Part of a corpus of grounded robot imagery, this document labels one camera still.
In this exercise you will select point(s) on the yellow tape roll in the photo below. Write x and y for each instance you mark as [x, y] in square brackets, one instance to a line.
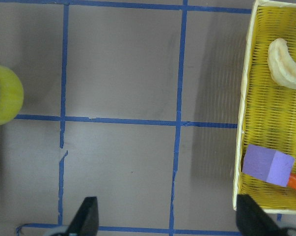
[11, 95]

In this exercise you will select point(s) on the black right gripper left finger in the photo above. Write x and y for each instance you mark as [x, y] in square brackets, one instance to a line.
[86, 220]

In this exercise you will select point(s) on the toy banana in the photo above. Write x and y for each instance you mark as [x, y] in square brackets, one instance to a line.
[281, 65]

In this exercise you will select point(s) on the purple foam block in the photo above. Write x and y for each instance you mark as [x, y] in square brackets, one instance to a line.
[268, 165]

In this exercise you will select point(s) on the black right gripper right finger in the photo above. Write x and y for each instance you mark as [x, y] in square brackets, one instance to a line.
[251, 220]

